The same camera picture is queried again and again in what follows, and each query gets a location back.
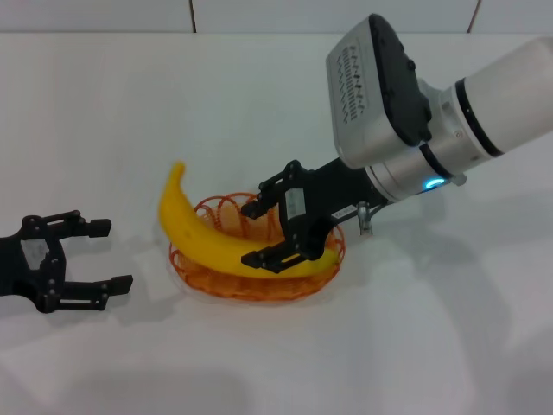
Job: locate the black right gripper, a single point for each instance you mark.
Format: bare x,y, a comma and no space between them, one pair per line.
337,190

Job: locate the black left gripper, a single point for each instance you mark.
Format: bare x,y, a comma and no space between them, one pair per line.
21,268

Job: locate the yellow banana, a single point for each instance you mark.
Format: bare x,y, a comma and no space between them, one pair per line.
186,225

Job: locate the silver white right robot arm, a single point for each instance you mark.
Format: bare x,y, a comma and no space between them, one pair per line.
497,99

